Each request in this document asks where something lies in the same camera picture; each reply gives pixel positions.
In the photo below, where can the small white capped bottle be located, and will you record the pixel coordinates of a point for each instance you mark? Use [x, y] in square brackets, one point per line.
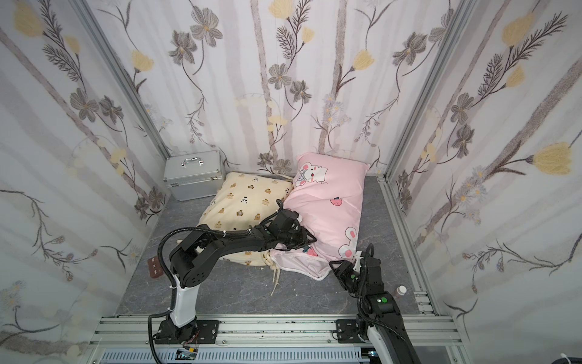
[400, 291]

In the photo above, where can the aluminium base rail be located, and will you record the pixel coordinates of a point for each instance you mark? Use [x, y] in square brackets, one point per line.
[124, 339]

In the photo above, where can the silver aluminium case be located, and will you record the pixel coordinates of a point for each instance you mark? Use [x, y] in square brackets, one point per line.
[194, 176]

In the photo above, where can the cream bear print pillow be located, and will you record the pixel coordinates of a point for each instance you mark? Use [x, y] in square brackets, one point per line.
[243, 201]

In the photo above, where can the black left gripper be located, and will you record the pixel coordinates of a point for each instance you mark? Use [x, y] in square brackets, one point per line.
[296, 232]

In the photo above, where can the brown wall socket block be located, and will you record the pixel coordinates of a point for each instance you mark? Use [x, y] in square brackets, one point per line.
[155, 268]

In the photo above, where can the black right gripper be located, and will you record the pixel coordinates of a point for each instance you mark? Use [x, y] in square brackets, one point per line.
[345, 268]

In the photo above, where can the white ribbed vent strip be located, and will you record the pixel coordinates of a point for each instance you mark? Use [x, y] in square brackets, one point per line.
[265, 355]

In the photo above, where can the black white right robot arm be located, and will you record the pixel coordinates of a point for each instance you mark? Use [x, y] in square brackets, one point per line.
[379, 320]

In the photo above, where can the pink cartoon print pillow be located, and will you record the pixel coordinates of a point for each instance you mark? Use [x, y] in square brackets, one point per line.
[328, 195]

